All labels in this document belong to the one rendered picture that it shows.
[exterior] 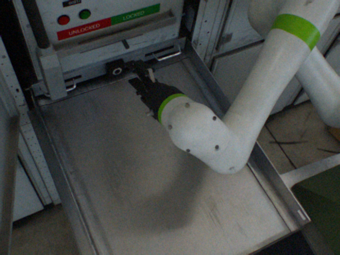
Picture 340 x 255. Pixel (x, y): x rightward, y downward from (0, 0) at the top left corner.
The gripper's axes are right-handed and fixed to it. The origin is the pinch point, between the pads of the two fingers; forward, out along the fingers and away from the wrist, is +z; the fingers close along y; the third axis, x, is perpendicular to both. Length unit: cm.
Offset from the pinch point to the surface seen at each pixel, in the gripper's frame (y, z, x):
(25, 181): 48, 40, -41
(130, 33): -8.9, 9.3, 4.2
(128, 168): 25.2, -7.3, -10.2
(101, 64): 1.4, 18.5, -4.5
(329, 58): 44, 36, 111
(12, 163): 17.6, 6.4, -40.2
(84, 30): -12.7, 11.8, -8.5
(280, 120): 86, 57, 99
